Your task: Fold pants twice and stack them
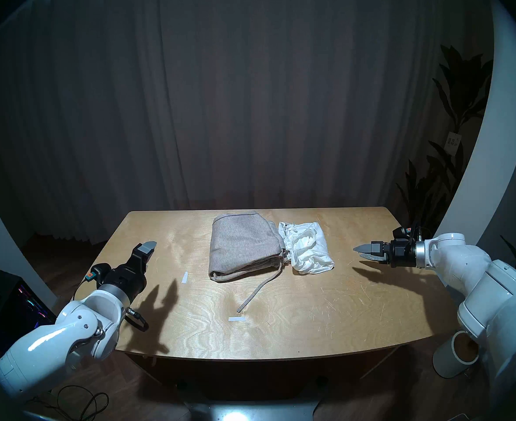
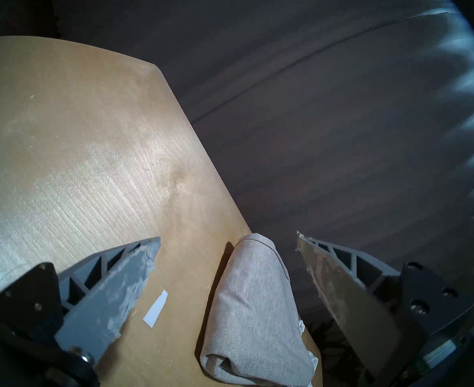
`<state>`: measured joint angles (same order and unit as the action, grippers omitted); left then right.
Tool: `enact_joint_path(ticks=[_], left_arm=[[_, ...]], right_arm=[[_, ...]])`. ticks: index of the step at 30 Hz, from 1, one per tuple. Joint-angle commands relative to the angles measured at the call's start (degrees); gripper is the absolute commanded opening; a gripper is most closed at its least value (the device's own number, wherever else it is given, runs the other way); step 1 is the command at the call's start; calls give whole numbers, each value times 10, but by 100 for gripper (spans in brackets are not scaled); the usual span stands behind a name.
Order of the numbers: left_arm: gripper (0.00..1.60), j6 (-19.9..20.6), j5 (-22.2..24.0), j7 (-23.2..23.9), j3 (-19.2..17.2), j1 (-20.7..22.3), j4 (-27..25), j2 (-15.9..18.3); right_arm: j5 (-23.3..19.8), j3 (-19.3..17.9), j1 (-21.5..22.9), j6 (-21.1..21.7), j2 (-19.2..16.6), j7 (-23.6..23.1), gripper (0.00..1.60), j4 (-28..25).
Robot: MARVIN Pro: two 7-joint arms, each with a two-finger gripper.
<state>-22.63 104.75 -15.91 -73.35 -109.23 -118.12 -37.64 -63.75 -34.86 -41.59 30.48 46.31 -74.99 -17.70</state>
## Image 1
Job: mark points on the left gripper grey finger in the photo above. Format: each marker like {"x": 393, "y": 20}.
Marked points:
{"x": 146, "y": 247}

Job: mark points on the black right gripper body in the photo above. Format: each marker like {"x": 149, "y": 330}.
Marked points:
{"x": 400, "y": 253}

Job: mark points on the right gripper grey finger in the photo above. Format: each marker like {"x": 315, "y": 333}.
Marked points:
{"x": 376, "y": 258}
{"x": 372, "y": 248}

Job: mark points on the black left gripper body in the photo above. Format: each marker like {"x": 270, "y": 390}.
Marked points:
{"x": 126, "y": 280}

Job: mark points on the white frilled shorts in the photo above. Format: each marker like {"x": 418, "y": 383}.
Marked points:
{"x": 315, "y": 253}

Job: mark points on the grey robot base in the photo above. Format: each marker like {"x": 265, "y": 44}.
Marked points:
{"x": 249, "y": 413}

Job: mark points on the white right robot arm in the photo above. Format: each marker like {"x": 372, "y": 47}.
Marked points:
{"x": 481, "y": 275}

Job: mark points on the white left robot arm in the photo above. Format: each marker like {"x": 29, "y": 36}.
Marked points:
{"x": 43, "y": 345}

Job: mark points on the black computer tower with lights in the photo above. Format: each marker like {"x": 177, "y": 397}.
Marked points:
{"x": 16, "y": 310}

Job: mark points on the small plant in white pot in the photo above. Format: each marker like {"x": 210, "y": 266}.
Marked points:
{"x": 444, "y": 363}

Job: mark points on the white paper plant tag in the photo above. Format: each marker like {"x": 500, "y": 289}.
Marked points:
{"x": 453, "y": 140}

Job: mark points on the tall dark leafy plant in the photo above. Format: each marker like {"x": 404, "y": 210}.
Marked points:
{"x": 462, "y": 87}

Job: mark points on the beige pleated curtain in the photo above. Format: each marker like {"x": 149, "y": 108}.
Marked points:
{"x": 249, "y": 95}

